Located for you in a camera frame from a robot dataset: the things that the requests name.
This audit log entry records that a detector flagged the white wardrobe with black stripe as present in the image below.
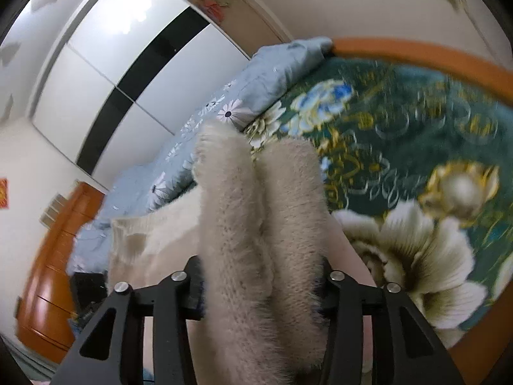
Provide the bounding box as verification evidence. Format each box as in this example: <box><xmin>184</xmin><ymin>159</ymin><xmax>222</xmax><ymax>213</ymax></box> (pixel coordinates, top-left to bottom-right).
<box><xmin>30</xmin><ymin>0</ymin><xmax>251</xmax><ymax>187</ymax></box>

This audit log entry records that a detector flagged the beige fuzzy sweater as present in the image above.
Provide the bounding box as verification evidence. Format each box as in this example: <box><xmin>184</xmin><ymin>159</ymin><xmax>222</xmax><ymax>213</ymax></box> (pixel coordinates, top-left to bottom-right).
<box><xmin>109</xmin><ymin>120</ymin><xmax>379</xmax><ymax>385</ymax></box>

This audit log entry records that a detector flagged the light blue floral quilt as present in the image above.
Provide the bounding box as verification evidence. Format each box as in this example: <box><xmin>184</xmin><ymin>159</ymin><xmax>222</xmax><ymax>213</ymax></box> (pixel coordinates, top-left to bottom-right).
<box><xmin>66</xmin><ymin>37</ymin><xmax>333</xmax><ymax>277</ymax></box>

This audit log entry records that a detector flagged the beige door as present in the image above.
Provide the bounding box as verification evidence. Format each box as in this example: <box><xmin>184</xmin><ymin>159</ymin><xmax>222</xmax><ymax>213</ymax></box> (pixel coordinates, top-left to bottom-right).
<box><xmin>182</xmin><ymin>0</ymin><xmax>295</xmax><ymax>47</ymax></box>

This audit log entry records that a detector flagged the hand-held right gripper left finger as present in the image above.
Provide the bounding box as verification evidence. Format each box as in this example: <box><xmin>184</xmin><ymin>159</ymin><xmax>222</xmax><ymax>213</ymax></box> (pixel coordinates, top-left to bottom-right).
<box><xmin>50</xmin><ymin>254</ymin><xmax>205</xmax><ymax>385</ymax></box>

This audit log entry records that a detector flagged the red door decoration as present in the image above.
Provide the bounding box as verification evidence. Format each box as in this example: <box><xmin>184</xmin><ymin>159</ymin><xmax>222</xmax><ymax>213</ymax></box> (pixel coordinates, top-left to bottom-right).
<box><xmin>198</xmin><ymin>0</ymin><xmax>231</xmax><ymax>22</ymax></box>

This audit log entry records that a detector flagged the teal floral blanket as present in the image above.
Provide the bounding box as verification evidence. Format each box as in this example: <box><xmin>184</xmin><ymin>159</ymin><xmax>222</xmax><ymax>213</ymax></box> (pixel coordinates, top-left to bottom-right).
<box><xmin>244</xmin><ymin>57</ymin><xmax>513</xmax><ymax>349</ymax></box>

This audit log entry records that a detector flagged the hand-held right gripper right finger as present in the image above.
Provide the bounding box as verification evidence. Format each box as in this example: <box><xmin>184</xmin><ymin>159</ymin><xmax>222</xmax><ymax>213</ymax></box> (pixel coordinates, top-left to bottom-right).
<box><xmin>316</xmin><ymin>259</ymin><xmax>466</xmax><ymax>385</ymax></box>

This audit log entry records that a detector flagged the wall switch panel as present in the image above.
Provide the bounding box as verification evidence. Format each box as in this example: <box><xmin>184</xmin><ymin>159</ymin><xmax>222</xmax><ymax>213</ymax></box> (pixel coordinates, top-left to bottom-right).
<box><xmin>39</xmin><ymin>193</ymin><xmax>68</xmax><ymax>226</ymax></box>

